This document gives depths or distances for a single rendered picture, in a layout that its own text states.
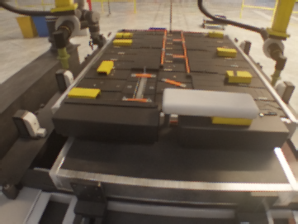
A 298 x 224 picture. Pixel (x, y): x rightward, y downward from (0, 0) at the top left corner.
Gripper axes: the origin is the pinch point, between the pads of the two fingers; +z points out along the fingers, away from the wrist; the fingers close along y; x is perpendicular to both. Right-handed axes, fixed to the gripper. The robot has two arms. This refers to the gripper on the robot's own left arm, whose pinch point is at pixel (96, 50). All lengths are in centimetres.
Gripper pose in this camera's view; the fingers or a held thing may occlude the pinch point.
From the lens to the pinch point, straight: 214.8
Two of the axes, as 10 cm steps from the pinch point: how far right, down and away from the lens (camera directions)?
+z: 0.0, 8.0, 6.0
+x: -1.2, 5.9, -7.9
